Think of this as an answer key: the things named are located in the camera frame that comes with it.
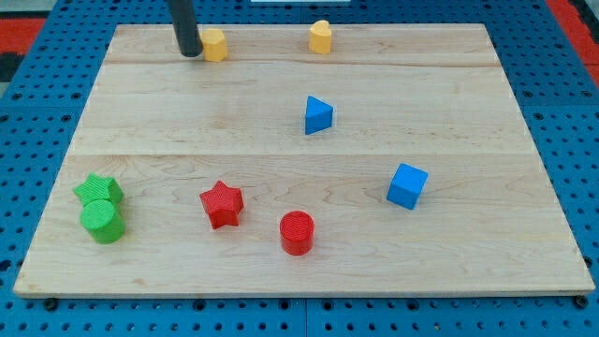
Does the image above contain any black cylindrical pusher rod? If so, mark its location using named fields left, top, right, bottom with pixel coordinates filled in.
left=167, top=0, right=203, bottom=57

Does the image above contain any yellow hexagon block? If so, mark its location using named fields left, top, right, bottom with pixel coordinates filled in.
left=200, top=28, right=228, bottom=62

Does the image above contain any yellow heart block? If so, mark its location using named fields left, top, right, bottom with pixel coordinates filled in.
left=309, top=20, right=332, bottom=54

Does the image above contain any blue triangle block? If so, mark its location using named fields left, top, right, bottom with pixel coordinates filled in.
left=304, top=95, right=333, bottom=135

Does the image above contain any red star block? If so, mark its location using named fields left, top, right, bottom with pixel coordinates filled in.
left=199, top=181, right=244, bottom=229

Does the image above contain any green star block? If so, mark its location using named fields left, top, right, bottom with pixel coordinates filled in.
left=73, top=173, right=124, bottom=206

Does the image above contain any green cylinder block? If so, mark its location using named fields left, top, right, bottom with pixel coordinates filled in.
left=80, top=199, right=125, bottom=244

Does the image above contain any wooden board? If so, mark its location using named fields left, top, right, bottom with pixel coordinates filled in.
left=14, top=23, right=595, bottom=299

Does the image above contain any red cylinder block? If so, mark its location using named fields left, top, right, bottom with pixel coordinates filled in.
left=279, top=211, right=314, bottom=256

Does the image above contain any blue cube block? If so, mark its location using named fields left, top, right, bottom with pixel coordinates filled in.
left=387, top=163, right=429, bottom=210

